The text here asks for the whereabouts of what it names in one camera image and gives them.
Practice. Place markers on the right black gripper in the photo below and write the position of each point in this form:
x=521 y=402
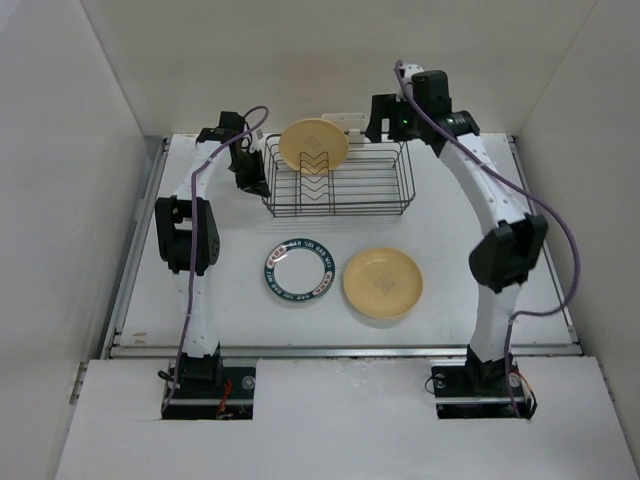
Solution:
x=386 y=106

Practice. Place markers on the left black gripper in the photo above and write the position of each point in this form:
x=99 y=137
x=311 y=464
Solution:
x=256 y=184

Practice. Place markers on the metal wire dish rack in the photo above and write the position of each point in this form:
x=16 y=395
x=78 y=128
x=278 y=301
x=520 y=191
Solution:
x=375 y=179

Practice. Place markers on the yellow plate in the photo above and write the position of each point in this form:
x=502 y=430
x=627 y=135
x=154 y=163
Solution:
x=313 y=146
x=383 y=283

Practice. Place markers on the teal banded lettered plate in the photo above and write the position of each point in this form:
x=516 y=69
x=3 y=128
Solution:
x=298 y=273

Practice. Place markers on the cream plate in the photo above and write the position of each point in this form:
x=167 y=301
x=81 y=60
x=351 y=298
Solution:
x=375 y=322

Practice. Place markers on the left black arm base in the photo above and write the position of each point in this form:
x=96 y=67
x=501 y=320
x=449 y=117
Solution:
x=208 y=389

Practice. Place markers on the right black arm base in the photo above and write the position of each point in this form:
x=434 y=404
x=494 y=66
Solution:
x=457 y=397

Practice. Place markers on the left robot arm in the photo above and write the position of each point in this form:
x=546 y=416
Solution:
x=188 y=238

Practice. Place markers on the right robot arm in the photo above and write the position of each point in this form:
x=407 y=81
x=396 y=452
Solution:
x=512 y=237

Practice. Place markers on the white cutlery holder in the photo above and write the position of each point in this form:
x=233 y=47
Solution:
x=353 y=125

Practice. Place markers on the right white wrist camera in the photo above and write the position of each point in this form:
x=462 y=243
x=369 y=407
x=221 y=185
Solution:
x=404 y=74

